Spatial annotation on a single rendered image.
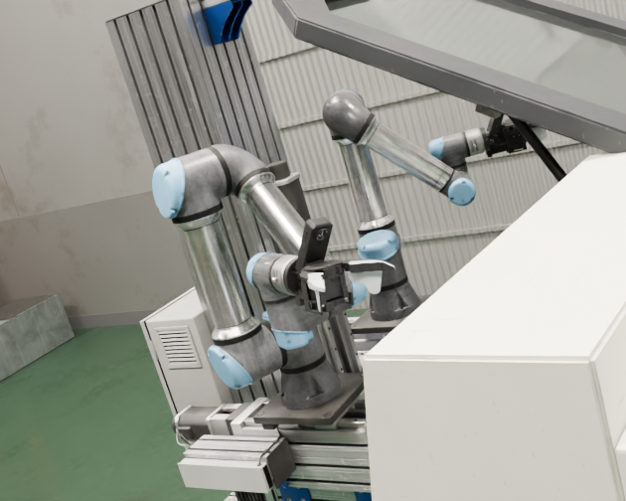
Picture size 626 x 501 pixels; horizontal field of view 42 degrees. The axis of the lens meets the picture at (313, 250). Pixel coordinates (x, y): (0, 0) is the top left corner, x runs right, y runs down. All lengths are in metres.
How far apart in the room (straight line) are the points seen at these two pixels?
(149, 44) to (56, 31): 4.68
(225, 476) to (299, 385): 0.30
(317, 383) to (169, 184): 0.58
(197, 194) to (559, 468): 1.18
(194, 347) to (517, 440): 1.62
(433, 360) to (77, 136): 6.25
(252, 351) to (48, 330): 5.54
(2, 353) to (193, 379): 4.78
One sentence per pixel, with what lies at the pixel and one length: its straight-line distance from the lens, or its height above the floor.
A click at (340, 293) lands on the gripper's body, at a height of 1.41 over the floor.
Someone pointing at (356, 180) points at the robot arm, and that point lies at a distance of 2.40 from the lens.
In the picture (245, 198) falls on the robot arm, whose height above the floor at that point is 1.56.
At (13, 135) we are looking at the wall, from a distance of 7.44.
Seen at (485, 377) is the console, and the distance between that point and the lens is 0.72.
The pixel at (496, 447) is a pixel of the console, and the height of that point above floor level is 1.46.
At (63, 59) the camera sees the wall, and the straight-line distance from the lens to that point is 6.78.
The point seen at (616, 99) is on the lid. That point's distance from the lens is 1.53.
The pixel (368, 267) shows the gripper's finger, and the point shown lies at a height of 1.45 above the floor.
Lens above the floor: 1.84
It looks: 14 degrees down
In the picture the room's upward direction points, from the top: 17 degrees counter-clockwise
